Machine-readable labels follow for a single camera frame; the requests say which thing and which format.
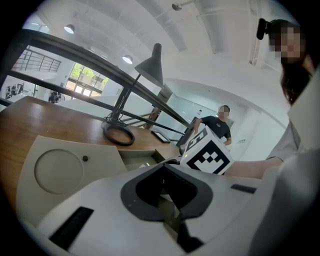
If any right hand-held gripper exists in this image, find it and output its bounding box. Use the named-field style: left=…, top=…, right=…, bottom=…
left=179, top=125, right=235, bottom=176

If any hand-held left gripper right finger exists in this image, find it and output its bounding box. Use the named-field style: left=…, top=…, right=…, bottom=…
left=162, top=163, right=266, bottom=245

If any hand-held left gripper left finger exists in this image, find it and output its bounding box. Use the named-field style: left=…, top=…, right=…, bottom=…
left=37, top=163, right=186, bottom=256

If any grey box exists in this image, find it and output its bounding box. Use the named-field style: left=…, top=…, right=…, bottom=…
left=16, top=134, right=181, bottom=226

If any person's right forearm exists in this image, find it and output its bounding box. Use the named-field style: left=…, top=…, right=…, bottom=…
left=224, top=157, right=285, bottom=180

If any person's grey shirt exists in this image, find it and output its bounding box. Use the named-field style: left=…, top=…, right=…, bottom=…
left=264, top=119, right=320, bottom=176

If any black desk lamp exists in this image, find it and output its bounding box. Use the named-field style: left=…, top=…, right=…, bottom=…
left=102, top=42, right=165, bottom=147

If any person's head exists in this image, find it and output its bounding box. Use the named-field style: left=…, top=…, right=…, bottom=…
left=268, top=19, right=307, bottom=65

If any wooden desk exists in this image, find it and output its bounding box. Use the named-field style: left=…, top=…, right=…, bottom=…
left=0, top=28, right=194, bottom=141

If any black picture frame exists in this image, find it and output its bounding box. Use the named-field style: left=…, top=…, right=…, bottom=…
left=151, top=129, right=172, bottom=144

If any black head camera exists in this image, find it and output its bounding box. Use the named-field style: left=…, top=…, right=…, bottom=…
left=256, top=17, right=271, bottom=41

